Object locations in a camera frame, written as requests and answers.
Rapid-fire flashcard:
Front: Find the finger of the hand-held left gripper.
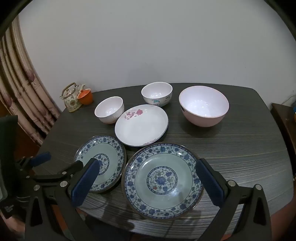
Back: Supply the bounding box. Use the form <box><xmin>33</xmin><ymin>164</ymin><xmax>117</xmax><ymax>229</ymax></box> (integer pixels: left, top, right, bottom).
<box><xmin>33</xmin><ymin>160</ymin><xmax>84</xmax><ymax>183</ymax></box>
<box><xmin>16</xmin><ymin>152</ymin><xmax>52</xmax><ymax>172</ymax></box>

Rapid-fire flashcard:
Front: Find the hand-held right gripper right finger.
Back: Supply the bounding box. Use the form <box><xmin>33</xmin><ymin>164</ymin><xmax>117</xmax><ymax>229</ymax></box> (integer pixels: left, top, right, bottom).
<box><xmin>195</xmin><ymin>158</ymin><xmax>273</xmax><ymax>241</ymax></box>

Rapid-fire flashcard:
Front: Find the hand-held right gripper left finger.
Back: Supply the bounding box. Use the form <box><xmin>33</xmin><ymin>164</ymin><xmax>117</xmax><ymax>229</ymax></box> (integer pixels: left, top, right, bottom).
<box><xmin>24</xmin><ymin>158</ymin><xmax>101</xmax><ymax>241</ymax></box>

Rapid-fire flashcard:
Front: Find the small blue floral plate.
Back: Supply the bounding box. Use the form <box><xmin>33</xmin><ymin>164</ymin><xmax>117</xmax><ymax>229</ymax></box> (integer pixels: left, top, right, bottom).
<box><xmin>74</xmin><ymin>135</ymin><xmax>127</xmax><ymax>193</ymax></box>

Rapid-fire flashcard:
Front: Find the large blue floral plate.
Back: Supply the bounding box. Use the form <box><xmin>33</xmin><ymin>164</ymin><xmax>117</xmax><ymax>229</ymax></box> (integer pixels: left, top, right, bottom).
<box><xmin>121</xmin><ymin>142</ymin><xmax>205</xmax><ymax>220</ymax></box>

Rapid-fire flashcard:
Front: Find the white ribbed bowl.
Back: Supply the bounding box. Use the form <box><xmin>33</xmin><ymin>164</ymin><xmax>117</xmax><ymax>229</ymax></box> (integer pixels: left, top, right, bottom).
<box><xmin>94</xmin><ymin>96</ymin><xmax>125</xmax><ymax>125</ymax></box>

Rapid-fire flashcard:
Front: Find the white pink-flower plate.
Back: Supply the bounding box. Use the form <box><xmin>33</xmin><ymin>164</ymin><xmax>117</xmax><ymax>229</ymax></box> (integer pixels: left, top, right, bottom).
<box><xmin>115</xmin><ymin>104</ymin><xmax>169</xmax><ymax>147</ymax></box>

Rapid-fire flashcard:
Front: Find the grey cup white inside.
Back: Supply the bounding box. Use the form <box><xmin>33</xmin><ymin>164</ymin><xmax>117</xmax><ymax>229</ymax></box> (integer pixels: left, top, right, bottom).
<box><xmin>179</xmin><ymin>86</ymin><xmax>230</xmax><ymax>127</ymax></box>

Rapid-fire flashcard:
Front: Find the white printed bowl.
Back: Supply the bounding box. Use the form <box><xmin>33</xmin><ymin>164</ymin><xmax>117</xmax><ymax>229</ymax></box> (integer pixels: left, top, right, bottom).
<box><xmin>141</xmin><ymin>82</ymin><xmax>173</xmax><ymax>107</ymax></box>

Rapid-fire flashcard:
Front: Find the beige patterned curtain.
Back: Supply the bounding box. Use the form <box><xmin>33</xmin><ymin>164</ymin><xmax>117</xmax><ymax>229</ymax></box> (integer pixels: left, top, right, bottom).
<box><xmin>0</xmin><ymin>16</ymin><xmax>63</xmax><ymax>146</ymax></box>

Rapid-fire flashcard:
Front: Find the floral ceramic teapot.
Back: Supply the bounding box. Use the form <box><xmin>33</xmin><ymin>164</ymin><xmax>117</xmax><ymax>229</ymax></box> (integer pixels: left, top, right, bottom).
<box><xmin>60</xmin><ymin>82</ymin><xmax>86</xmax><ymax>113</ymax></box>

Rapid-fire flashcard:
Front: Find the orange lidded tea cup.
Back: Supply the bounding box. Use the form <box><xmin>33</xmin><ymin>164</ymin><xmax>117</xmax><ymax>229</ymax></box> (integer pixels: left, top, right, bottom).
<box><xmin>77</xmin><ymin>88</ymin><xmax>93</xmax><ymax>106</ymax></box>

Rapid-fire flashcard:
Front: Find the dark wooden cabinet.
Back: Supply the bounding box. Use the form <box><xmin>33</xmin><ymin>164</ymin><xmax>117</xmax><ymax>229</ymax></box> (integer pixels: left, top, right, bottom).
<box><xmin>270</xmin><ymin>103</ymin><xmax>296</xmax><ymax>179</ymax></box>

